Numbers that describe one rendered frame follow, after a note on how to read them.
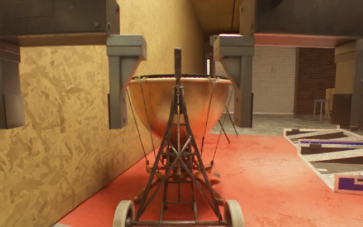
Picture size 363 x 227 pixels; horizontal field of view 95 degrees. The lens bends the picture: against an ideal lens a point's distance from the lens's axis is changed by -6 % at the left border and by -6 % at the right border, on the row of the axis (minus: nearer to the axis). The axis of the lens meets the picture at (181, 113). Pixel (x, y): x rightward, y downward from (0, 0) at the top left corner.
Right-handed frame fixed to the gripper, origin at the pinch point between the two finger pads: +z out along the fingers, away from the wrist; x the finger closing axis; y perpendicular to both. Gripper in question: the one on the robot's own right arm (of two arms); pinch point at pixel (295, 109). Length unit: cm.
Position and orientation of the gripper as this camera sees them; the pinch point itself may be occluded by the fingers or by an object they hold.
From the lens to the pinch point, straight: 25.3
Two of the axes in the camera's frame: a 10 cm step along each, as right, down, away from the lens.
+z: 0.0, 10.0, 1.0
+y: 0.2, 1.0, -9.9
